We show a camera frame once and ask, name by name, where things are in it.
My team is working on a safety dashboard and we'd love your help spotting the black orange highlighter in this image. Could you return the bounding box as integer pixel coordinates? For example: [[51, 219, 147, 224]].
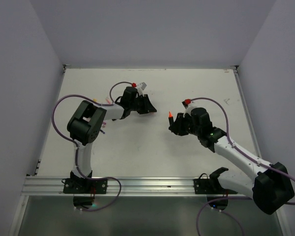
[[168, 112, 174, 126]]

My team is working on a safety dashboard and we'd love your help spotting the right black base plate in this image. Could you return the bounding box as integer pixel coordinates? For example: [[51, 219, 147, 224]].
[[193, 178, 237, 195]]

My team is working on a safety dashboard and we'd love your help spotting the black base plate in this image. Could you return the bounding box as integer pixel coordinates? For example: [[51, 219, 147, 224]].
[[62, 178, 107, 194], [193, 178, 237, 195]]

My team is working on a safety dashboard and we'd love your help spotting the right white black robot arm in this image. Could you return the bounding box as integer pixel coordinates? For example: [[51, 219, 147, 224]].
[[168, 108, 295, 214]]

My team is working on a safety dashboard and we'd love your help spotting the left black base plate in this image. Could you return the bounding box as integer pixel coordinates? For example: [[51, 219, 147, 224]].
[[62, 178, 107, 194]]

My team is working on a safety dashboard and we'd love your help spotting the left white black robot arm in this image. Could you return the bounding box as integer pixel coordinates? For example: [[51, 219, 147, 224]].
[[62, 86, 157, 194]]

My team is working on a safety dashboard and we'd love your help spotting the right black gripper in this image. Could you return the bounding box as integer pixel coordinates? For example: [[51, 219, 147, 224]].
[[169, 111, 201, 136]]

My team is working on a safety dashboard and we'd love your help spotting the aluminium mounting rail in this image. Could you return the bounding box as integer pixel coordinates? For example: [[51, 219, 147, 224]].
[[21, 177, 240, 197]]

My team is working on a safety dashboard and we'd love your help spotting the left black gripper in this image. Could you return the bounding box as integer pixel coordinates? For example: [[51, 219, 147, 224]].
[[129, 94, 156, 114]]

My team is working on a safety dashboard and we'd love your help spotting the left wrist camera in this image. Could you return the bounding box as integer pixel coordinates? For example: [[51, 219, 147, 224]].
[[136, 82, 147, 95]]

